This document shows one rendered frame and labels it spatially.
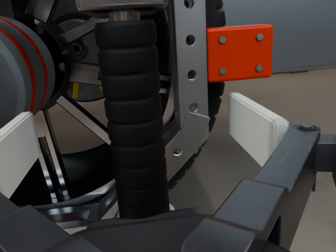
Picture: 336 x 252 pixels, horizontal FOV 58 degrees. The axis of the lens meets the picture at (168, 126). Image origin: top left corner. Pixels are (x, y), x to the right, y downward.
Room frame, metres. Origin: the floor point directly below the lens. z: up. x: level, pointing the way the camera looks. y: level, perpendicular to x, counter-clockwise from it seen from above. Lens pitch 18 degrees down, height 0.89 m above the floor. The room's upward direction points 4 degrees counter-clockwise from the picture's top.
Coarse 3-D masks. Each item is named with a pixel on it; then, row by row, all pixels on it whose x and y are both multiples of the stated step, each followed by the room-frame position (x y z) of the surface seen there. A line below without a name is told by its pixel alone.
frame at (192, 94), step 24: (168, 0) 0.44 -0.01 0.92; (192, 0) 0.41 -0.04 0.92; (168, 24) 0.45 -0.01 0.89; (192, 24) 0.40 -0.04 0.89; (192, 48) 0.40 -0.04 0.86; (192, 72) 0.44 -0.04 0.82; (192, 96) 0.40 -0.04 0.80; (192, 120) 0.40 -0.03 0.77; (168, 144) 0.40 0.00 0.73; (192, 144) 0.40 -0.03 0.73; (168, 168) 0.39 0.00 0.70; (48, 216) 0.42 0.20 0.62; (72, 216) 0.42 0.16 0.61; (96, 216) 0.40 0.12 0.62
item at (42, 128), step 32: (32, 0) 0.48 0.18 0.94; (64, 32) 0.49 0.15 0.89; (160, 32) 0.61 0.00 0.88; (64, 64) 0.48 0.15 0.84; (96, 64) 0.49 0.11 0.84; (160, 64) 0.65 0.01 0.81; (64, 96) 0.48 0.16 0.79; (96, 128) 0.49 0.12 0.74; (64, 160) 0.64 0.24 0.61; (96, 160) 0.60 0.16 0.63; (32, 192) 0.50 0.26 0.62; (64, 192) 0.48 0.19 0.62; (96, 192) 0.47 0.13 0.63
